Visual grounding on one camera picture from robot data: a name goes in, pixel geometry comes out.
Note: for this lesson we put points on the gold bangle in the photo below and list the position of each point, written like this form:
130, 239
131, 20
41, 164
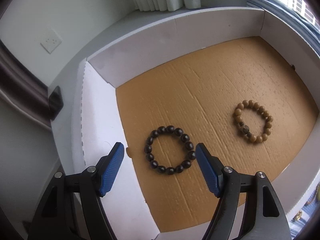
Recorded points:
298, 215

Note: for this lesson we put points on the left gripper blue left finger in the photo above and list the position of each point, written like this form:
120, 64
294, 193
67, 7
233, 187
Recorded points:
108, 167

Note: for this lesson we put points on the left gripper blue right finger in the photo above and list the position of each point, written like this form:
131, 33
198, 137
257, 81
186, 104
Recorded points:
211, 168

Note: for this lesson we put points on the black device on ledge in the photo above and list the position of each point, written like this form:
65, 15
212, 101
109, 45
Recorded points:
55, 102

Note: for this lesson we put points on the blue striped bed sheet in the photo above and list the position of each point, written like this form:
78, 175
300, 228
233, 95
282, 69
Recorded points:
305, 29

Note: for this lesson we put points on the white cardboard box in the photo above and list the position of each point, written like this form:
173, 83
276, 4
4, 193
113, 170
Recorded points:
240, 80

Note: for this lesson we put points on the white wall socket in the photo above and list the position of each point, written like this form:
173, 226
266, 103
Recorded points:
50, 40

